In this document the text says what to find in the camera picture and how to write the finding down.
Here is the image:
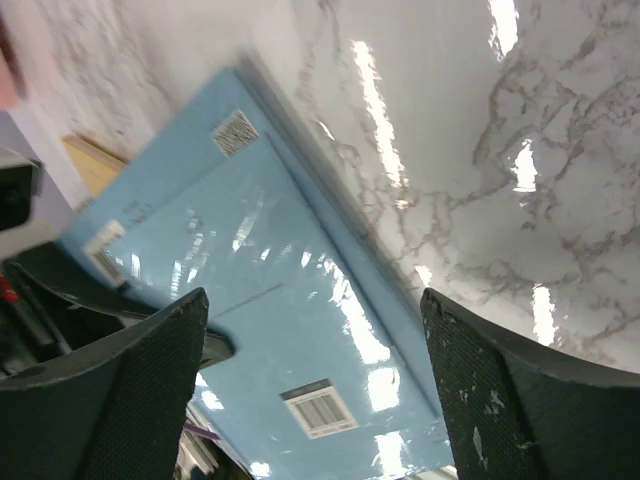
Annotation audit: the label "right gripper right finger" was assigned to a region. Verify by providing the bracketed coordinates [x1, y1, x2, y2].
[420, 288, 639, 479]

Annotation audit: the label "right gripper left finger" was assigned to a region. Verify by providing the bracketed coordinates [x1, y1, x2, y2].
[1, 288, 209, 479]

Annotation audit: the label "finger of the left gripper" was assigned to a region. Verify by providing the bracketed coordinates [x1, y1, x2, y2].
[0, 244, 241, 381]

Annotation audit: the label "light blue book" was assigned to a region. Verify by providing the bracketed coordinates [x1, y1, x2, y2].
[60, 69, 453, 479]

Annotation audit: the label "pink three-tier wooden shelf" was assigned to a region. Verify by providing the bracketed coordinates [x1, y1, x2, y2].
[0, 0, 131, 199]

